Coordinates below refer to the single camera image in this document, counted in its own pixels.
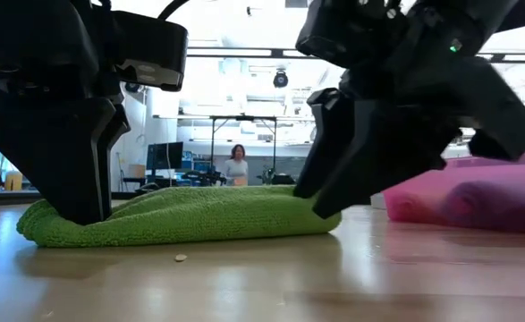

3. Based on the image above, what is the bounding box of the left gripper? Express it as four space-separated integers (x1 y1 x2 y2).
0 0 131 226

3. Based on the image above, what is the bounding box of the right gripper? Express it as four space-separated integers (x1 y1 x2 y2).
311 0 525 220

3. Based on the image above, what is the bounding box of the yellow microfiber towel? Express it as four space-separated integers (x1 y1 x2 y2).
389 187 445 225

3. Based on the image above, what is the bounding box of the teal microfiber towel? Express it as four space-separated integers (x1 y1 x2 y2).
449 178 525 232

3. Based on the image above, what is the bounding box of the deep green microfiber towel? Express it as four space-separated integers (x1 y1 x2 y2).
15 184 343 249

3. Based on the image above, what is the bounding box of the pink translucent plastic basket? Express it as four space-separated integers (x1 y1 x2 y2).
382 151 525 236

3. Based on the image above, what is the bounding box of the brown cardboard box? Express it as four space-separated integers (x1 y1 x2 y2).
4 172 24 191

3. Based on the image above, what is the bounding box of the black computer monitor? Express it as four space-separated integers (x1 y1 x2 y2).
147 141 185 171

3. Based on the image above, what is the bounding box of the person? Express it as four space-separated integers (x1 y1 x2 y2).
224 143 250 187

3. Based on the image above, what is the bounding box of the black metal table frame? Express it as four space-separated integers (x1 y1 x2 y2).
0 190 139 207

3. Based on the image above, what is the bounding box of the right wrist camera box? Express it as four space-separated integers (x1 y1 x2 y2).
295 0 409 69

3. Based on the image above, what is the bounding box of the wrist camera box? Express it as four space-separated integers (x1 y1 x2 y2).
295 0 409 69
112 11 190 93

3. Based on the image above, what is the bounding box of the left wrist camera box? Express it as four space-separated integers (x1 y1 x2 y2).
112 11 190 93

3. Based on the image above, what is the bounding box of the black background gantry frame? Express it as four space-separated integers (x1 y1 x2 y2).
207 114 279 184

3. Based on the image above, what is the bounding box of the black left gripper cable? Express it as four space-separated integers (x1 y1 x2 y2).
157 0 191 21

